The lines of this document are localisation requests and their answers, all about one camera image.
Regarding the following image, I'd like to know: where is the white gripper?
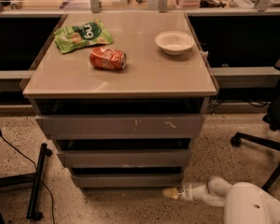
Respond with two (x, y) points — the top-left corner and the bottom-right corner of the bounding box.
(162, 176), (231, 207)

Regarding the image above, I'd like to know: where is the grey bottom drawer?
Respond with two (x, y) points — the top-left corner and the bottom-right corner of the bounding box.
(72, 167), (184, 189)

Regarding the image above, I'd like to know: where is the grey drawer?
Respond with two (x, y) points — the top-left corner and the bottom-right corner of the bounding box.
(35, 114), (203, 140)
(72, 167), (184, 189)
(57, 149), (191, 168)

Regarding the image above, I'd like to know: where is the grey middle drawer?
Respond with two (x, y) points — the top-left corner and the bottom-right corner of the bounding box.
(57, 149), (191, 168)

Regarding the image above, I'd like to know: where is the grey top drawer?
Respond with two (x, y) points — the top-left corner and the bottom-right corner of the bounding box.
(35, 114), (203, 140)

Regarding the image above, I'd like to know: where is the grey drawer cabinet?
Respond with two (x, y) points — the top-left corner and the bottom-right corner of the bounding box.
(21, 11), (217, 191)

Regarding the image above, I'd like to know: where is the black office chair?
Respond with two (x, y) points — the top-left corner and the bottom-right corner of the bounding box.
(230, 52), (280, 192)

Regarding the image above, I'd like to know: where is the black floor stand leg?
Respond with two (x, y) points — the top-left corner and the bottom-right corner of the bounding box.
(0, 143), (52, 220)

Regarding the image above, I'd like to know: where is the white bowl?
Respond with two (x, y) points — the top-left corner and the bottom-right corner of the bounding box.
(155, 31), (194, 56)

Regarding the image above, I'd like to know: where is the crushed orange soda can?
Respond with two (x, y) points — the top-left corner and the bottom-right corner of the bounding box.
(90, 47), (126, 70)

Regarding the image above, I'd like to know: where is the green snack bag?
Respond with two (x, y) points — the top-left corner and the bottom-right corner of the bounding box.
(54, 19), (113, 54)

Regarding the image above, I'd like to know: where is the black cable on floor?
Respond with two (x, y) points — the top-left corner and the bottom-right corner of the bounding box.
(0, 115), (56, 224)

